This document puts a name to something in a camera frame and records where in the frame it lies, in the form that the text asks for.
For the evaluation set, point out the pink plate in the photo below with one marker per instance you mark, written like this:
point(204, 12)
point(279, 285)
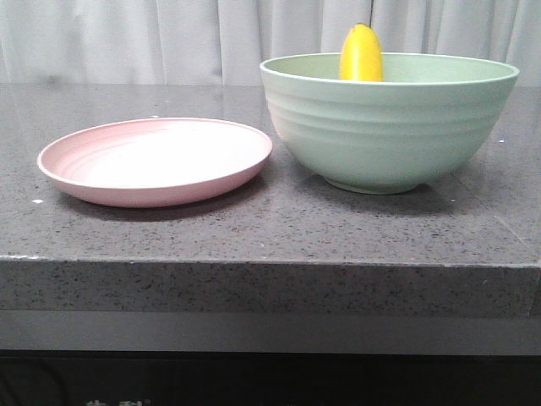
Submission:
point(155, 162)

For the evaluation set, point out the yellow banana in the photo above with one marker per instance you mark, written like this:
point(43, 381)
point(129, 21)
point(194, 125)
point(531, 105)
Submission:
point(360, 57)

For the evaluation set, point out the pale grey-green curtain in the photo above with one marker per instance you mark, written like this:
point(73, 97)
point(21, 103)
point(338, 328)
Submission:
point(223, 42)

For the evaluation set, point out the green ribbed bowl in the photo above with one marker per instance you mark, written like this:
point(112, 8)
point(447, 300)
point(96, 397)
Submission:
point(427, 117)

